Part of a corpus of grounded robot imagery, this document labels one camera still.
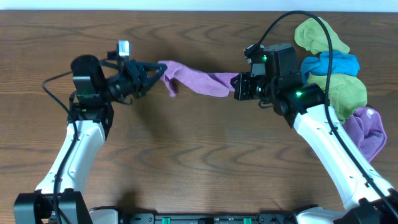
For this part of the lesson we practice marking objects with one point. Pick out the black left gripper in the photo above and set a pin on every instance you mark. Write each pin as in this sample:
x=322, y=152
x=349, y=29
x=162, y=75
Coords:
x=134, y=74

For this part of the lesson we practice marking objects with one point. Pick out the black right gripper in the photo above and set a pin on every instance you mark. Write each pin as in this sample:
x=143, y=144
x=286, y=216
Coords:
x=241, y=93

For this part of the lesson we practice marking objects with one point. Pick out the purple cloth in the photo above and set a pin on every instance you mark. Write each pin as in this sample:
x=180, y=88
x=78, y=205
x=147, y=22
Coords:
x=365, y=128
x=204, y=83

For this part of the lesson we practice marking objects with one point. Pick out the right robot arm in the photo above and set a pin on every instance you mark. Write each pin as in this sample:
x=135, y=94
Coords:
x=366, y=196

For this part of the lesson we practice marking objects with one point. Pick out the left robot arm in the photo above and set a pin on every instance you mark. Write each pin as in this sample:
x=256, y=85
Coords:
x=98, y=83

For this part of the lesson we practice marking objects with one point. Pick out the upper green cloth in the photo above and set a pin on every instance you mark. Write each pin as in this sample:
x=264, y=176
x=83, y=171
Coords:
x=312, y=37

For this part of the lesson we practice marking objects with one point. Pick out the green cloth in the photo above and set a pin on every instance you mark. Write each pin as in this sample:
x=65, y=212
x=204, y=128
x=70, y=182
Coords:
x=346, y=94
x=312, y=37

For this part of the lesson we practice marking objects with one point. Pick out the lower green cloth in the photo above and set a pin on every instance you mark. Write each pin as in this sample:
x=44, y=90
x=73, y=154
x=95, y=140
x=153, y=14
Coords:
x=346, y=94

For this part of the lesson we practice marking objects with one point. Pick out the blue cloth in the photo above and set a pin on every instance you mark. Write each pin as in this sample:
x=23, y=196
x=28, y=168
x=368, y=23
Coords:
x=342, y=63

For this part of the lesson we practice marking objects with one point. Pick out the purple cloth in pile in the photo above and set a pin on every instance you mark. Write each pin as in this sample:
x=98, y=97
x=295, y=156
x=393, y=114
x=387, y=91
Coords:
x=365, y=128

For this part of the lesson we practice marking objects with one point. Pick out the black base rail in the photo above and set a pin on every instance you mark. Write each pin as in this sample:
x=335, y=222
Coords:
x=202, y=219

